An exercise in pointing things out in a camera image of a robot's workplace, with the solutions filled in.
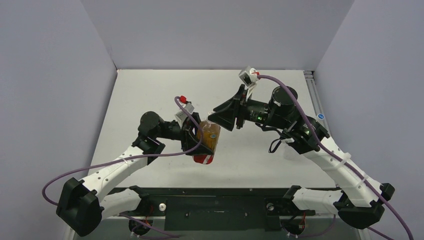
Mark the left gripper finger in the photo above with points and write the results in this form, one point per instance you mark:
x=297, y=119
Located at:
x=190, y=123
x=192, y=146

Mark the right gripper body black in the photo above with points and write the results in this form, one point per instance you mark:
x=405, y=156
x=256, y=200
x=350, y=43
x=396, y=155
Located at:
x=240, y=110

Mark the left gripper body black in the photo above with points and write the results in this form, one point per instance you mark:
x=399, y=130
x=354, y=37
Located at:
x=172, y=131

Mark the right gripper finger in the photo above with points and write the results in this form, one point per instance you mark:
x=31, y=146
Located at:
x=233, y=104
x=225, y=118

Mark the tea bottle red label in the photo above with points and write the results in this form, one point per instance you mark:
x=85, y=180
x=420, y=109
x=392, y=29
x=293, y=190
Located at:
x=211, y=133

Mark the blue white bottle cap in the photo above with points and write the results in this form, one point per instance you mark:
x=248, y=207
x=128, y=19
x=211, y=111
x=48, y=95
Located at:
x=321, y=116

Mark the beige bottle cap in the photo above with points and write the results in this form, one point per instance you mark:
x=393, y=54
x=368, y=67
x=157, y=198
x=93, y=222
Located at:
x=209, y=115

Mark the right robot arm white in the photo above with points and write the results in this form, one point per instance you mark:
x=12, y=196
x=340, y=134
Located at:
x=359, y=199

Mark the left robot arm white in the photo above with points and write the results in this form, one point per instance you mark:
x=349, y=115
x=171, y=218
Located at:
x=84, y=203

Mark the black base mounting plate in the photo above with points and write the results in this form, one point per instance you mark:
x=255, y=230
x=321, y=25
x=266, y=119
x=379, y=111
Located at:
x=216, y=209

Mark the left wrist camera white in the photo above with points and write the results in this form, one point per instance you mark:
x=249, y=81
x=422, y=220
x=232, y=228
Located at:
x=188, y=107

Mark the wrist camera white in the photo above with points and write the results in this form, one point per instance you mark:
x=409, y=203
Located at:
x=188, y=107
x=249, y=76

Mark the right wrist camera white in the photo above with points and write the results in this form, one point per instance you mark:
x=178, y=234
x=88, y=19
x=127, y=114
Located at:
x=249, y=76

